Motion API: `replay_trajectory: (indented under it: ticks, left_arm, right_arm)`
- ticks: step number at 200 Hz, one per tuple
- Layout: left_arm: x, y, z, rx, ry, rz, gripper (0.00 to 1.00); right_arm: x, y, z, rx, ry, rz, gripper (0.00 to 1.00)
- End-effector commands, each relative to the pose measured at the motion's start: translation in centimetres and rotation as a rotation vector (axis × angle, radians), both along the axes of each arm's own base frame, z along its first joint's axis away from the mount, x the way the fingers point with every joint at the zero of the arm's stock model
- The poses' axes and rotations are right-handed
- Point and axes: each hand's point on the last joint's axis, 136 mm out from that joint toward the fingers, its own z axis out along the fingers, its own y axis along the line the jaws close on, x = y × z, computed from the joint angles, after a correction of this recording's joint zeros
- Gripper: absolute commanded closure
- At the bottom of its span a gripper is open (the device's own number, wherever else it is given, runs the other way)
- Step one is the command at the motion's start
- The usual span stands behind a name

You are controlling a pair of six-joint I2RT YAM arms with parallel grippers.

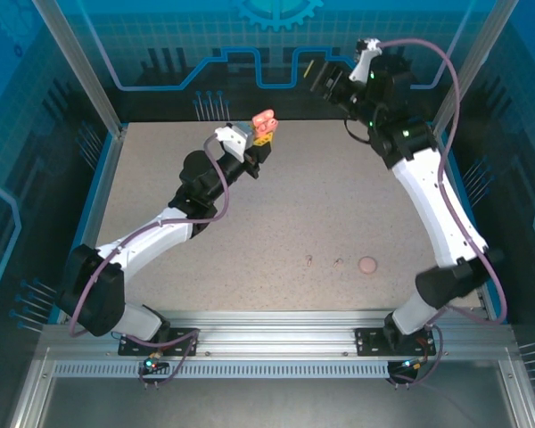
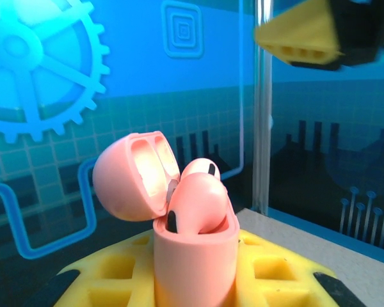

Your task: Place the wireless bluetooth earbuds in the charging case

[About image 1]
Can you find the aluminium mounting rail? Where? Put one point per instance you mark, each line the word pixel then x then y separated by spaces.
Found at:
pixel 276 334

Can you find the steel bottom panel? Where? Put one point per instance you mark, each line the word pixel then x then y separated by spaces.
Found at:
pixel 272 401

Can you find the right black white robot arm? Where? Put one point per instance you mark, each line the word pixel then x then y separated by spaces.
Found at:
pixel 432 209

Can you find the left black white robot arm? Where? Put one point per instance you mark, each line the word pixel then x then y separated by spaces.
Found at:
pixel 93 285

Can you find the aluminium table side rail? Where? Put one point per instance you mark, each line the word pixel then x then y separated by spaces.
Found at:
pixel 466 200
pixel 107 178

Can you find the pink round earbud charging case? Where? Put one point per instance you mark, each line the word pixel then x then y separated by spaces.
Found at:
pixel 367 264

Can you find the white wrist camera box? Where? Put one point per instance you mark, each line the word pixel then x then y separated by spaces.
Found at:
pixel 236 138
pixel 364 58

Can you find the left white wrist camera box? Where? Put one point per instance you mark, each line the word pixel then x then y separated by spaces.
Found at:
pixel 236 138

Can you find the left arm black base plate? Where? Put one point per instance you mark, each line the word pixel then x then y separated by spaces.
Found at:
pixel 183 343

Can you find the aluminium frame post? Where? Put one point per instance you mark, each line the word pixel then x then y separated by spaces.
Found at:
pixel 470 67
pixel 87 76

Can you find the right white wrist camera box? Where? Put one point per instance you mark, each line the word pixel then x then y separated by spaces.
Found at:
pixel 364 58

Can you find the salmon rectangular earbud charging case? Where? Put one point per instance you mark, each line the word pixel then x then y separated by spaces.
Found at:
pixel 263 116

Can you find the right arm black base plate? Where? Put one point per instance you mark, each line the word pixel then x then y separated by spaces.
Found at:
pixel 370 341

